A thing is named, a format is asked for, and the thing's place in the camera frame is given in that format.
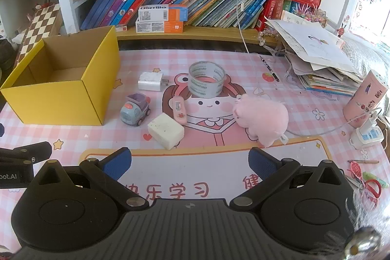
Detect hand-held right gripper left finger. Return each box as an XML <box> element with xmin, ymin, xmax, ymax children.
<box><xmin>30</xmin><ymin>148</ymin><xmax>150</xmax><ymax>212</ymax></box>

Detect white power strip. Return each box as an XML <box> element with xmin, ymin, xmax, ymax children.
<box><xmin>349</xmin><ymin>123</ymin><xmax>384</xmax><ymax>149</ymax></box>

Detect stack of papers and booklets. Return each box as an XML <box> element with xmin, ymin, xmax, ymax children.
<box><xmin>265</xmin><ymin>10</ymin><xmax>363</xmax><ymax>96</ymax></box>

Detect white hanging cable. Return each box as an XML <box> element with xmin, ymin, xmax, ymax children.
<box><xmin>234</xmin><ymin>0</ymin><xmax>265</xmax><ymax>96</ymax></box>

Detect colourful bead decoration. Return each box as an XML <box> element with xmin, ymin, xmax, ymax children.
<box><xmin>292</xmin><ymin>2</ymin><xmax>328</xmax><ymax>26</ymax></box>

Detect clear tape roll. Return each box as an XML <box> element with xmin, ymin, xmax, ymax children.
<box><xmin>188</xmin><ymin>61</ymin><xmax>226</xmax><ymax>99</ymax></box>

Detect yellow cardboard box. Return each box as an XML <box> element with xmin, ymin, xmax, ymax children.
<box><xmin>0</xmin><ymin>25</ymin><xmax>121</xmax><ymax>126</ymax></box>

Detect pink cartoon desk mat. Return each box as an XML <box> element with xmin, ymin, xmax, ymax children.
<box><xmin>0</xmin><ymin>50</ymin><xmax>390</xmax><ymax>248</ymax></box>

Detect white table cable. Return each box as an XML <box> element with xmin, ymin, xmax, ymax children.
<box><xmin>286</xmin><ymin>108</ymin><xmax>381</xmax><ymax>136</ymax></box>

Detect pink plush pig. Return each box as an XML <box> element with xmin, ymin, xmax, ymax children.
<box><xmin>232</xmin><ymin>93</ymin><xmax>290</xmax><ymax>148</ymax></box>

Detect black pen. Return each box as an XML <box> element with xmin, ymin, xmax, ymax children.
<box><xmin>259</xmin><ymin>55</ymin><xmax>280</xmax><ymax>82</ymax></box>

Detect orange white box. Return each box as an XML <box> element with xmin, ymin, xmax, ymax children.
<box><xmin>138</xmin><ymin>4</ymin><xmax>189</xmax><ymax>22</ymax></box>
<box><xmin>135</xmin><ymin>19</ymin><xmax>184</xmax><ymax>34</ymax></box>

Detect silver metal bell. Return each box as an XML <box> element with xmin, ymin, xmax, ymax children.
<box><xmin>344</xmin><ymin>226</ymin><xmax>383</xmax><ymax>260</ymax></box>

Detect pink cylinder container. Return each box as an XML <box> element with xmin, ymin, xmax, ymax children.
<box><xmin>343</xmin><ymin>69</ymin><xmax>388</xmax><ymax>128</ymax></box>

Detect white foam block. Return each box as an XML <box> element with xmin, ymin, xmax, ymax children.
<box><xmin>147</xmin><ymin>113</ymin><xmax>185</xmax><ymax>151</ymax></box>

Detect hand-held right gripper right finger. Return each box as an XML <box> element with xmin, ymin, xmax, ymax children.
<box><xmin>229</xmin><ymin>147</ymin><xmax>351</xmax><ymax>212</ymax></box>

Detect brown white chessboard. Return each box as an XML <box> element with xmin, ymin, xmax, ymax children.
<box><xmin>17</xmin><ymin>3</ymin><xmax>61</xmax><ymax>62</ymax></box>

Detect red handled scissors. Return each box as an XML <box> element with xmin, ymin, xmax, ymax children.
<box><xmin>364</xmin><ymin>179</ymin><xmax>382</xmax><ymax>199</ymax></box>

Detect dark brown shoe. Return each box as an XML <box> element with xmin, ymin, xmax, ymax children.
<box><xmin>0</xmin><ymin>36</ymin><xmax>19</xmax><ymax>72</ymax></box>

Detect white charger plug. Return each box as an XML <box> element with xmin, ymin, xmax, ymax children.
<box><xmin>138</xmin><ymin>72</ymin><xmax>169</xmax><ymax>92</ymax></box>

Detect grey quilted cloth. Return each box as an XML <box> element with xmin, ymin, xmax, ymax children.
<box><xmin>341</xmin><ymin>35</ymin><xmax>390</xmax><ymax>78</ymax></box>

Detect white bead strand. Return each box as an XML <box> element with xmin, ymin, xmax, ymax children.
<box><xmin>257</xmin><ymin>30</ymin><xmax>281</xmax><ymax>47</ymax></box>

